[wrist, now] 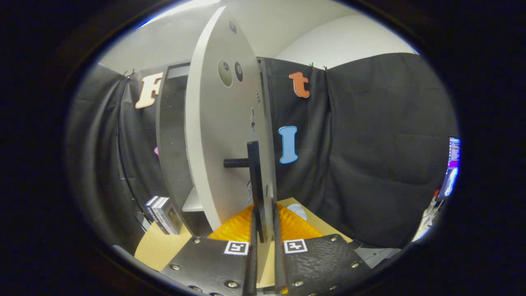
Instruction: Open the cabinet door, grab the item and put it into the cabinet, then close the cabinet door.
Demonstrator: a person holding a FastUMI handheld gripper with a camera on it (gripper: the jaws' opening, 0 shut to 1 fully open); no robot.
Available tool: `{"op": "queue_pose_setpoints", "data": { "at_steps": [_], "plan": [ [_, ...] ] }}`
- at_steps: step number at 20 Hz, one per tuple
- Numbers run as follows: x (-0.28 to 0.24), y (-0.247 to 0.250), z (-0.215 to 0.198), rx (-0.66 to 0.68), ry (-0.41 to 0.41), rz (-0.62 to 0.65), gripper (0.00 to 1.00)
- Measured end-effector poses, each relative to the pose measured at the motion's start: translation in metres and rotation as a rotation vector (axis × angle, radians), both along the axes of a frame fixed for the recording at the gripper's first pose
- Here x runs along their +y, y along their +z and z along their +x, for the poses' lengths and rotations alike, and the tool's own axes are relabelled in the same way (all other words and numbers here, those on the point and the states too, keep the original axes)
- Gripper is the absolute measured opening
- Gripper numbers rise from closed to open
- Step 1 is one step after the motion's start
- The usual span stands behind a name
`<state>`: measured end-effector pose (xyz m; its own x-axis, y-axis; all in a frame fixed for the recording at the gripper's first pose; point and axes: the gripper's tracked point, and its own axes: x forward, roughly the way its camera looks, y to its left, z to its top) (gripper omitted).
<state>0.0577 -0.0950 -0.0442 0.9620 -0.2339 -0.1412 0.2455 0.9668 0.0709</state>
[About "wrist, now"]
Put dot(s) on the white blue plush toy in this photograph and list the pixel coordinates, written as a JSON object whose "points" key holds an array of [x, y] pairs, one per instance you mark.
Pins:
{"points": [[296, 211]]}

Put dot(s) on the grey cabinet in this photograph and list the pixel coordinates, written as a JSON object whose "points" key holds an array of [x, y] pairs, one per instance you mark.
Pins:
{"points": [[172, 144]]}

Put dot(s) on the black backdrop cloth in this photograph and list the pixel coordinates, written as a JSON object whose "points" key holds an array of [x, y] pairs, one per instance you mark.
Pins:
{"points": [[370, 144]]}

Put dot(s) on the white cabinet shelf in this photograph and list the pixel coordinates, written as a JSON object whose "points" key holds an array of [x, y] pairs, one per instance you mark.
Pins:
{"points": [[193, 203]]}

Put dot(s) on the computer monitor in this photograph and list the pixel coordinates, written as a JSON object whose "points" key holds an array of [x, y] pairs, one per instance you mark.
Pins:
{"points": [[452, 164]]}

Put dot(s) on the white cabinet door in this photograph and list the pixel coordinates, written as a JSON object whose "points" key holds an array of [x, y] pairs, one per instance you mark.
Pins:
{"points": [[222, 123]]}

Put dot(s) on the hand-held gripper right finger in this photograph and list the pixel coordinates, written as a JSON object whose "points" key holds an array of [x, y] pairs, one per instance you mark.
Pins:
{"points": [[278, 267]]}

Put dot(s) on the blue spine book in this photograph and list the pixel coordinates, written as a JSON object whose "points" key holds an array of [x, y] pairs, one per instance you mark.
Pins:
{"points": [[149, 204]]}

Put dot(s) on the grey cover book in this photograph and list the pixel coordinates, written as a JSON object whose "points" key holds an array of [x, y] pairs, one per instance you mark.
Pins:
{"points": [[172, 216]]}

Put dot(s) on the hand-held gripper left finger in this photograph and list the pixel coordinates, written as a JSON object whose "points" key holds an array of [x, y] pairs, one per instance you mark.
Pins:
{"points": [[251, 263]]}

